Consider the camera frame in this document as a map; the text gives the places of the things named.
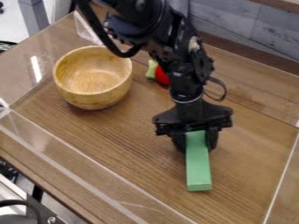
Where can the clear acrylic tray enclosure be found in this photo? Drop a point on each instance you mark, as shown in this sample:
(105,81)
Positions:
(112,171)

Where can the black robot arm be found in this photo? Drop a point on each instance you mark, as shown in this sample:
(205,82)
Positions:
(132,25)

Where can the black bracket with bolt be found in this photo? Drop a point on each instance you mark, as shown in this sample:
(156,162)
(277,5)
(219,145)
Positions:
(48,216)

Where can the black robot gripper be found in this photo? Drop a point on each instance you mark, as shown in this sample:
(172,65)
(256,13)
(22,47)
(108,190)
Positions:
(189,117)

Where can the light wooden bowl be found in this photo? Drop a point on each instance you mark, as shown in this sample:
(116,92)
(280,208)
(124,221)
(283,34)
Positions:
(92,77)

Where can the red felt tomato toy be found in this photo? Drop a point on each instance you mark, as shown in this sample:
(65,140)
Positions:
(154,73)

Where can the black table leg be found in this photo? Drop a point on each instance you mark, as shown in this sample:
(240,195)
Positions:
(37,193)

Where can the grey post at back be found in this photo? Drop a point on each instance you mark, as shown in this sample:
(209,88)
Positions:
(33,15)

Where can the green rectangular block stick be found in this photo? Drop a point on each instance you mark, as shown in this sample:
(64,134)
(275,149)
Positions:
(197,166)

